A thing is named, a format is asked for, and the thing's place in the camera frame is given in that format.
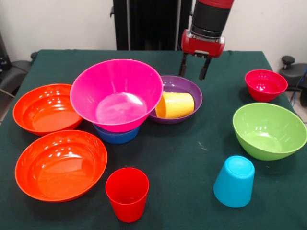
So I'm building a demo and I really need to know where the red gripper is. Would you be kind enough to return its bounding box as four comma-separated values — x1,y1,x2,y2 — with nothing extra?
178,29,226,81

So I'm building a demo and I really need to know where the purple bowl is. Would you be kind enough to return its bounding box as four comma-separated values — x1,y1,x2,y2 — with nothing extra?
149,75,203,125

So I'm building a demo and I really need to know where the yellow cup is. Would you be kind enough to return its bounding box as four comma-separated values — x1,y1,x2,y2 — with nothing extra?
155,92,195,119

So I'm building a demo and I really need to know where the large pink bowl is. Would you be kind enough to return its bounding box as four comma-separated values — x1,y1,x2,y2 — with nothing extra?
70,58,164,133

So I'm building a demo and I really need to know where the small crimson bowl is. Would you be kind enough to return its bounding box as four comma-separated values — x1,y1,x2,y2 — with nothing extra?
244,69,288,103

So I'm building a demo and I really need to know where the green bowl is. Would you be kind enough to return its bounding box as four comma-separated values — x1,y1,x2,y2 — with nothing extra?
232,102,307,161

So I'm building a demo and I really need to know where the black caster leg with knob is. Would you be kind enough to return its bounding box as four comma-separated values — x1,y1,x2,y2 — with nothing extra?
279,55,307,107
0,51,39,99

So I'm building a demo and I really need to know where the blue bowl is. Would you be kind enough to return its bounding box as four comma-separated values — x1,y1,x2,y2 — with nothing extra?
93,123,141,145

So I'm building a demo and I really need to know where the light blue cup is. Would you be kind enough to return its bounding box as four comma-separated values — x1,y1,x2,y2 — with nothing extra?
213,155,256,208

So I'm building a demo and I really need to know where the dark green tablecloth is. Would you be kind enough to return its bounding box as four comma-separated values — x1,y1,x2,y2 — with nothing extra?
0,49,307,230

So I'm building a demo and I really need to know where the red cup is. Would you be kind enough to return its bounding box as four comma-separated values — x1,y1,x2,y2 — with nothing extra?
105,167,150,223

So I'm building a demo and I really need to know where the orange bowl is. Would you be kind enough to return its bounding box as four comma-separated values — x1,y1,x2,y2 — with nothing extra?
14,130,108,203
12,83,83,137

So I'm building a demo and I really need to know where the blue cable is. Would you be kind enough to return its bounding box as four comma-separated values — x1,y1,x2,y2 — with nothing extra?
290,69,307,106

